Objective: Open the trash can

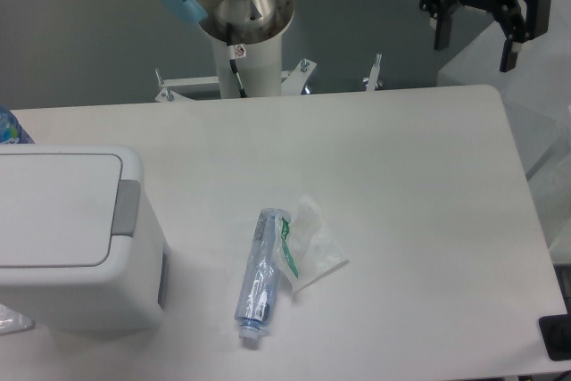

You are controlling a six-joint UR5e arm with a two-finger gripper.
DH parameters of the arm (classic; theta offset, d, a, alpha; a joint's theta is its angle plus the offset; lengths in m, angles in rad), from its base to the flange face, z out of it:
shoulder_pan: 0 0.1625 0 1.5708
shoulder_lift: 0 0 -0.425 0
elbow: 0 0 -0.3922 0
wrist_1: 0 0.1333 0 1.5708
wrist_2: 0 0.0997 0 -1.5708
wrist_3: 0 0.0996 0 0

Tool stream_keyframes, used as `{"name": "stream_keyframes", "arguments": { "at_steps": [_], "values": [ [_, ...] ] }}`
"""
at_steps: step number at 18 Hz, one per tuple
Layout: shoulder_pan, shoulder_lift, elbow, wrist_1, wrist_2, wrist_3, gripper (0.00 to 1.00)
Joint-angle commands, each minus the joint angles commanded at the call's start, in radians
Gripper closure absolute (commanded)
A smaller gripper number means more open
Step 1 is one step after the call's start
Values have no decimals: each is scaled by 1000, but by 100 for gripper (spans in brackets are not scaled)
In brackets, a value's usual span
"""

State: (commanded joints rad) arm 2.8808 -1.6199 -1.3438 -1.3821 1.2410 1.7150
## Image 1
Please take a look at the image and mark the white trash can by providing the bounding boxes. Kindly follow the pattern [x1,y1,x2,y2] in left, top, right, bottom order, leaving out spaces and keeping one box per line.
[1,145,170,331]

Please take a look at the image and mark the silver clamp bolt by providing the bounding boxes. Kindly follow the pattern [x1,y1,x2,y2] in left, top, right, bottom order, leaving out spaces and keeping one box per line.
[362,53,384,92]

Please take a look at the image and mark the clear plastic wrapper green stripe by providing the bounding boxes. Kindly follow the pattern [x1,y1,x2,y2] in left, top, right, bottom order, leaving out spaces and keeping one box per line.
[272,195,349,295]

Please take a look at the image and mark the black device at table edge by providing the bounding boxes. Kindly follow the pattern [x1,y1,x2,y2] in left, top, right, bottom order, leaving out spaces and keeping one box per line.
[539,314,570,361]

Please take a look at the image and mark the crushed clear plastic bottle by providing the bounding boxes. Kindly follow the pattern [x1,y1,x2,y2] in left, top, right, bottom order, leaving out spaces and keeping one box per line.
[235,209,291,344]

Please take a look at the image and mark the blue water bottle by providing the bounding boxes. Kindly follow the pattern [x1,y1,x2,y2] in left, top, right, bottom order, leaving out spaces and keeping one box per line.
[0,107,35,145]

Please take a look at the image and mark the crumpled clear plastic bag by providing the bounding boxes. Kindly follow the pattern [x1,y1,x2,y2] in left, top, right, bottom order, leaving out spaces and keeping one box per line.
[0,305,36,335]

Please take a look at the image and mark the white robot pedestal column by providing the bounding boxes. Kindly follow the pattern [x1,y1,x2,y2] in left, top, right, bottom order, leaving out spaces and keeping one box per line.
[211,36,282,99]

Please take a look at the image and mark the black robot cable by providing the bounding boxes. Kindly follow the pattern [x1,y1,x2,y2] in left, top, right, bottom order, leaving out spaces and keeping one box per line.
[225,22,248,99]

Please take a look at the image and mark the white metal mounting bracket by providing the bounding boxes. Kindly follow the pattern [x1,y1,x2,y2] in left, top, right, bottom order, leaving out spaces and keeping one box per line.
[153,58,319,104]

